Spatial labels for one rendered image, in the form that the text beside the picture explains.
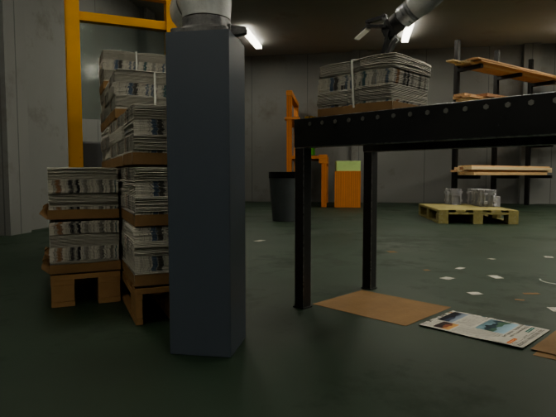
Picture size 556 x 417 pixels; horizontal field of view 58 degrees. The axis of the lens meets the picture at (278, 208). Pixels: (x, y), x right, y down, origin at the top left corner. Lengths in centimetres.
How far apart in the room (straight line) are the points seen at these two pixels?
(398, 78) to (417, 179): 863
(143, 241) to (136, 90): 87
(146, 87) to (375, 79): 111
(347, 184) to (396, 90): 685
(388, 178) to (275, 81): 312
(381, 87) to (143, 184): 98
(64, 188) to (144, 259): 54
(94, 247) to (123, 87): 77
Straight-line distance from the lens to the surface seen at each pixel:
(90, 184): 231
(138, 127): 194
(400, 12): 216
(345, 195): 883
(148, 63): 319
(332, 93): 217
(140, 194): 193
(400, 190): 1060
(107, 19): 378
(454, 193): 724
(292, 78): 1086
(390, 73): 203
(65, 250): 233
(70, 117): 362
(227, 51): 157
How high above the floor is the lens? 57
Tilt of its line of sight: 4 degrees down
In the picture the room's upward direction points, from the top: straight up
